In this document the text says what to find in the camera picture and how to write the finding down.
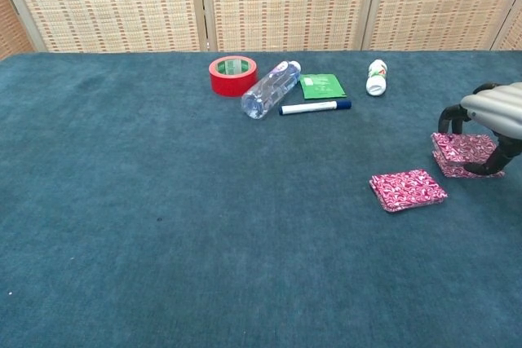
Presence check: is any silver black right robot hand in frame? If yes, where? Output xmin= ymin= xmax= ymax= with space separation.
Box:
xmin=438 ymin=81 xmax=522 ymax=176

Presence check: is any woven bamboo screen panel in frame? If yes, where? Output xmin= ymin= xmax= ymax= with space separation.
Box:
xmin=491 ymin=5 xmax=522 ymax=52
xmin=0 ymin=0 xmax=34 ymax=61
xmin=0 ymin=0 xmax=210 ymax=54
xmin=198 ymin=0 xmax=381 ymax=53
xmin=361 ymin=0 xmax=522 ymax=52

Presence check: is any small white drink bottle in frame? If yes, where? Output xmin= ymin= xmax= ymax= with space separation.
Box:
xmin=365 ymin=59 xmax=389 ymax=97

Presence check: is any green foil packet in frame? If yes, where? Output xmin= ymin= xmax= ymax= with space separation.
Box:
xmin=299 ymin=73 xmax=347 ymax=100

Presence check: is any white marker with blue cap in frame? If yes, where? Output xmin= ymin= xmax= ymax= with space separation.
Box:
xmin=279 ymin=99 xmax=353 ymax=117

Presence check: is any clear plastic water bottle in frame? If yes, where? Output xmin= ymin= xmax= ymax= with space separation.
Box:
xmin=240 ymin=59 xmax=303 ymax=121

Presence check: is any red tape roll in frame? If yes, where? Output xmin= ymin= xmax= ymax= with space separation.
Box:
xmin=208 ymin=55 xmax=259 ymax=99

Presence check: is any teal felt table cloth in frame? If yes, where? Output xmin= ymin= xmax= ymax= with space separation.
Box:
xmin=0 ymin=50 xmax=522 ymax=348

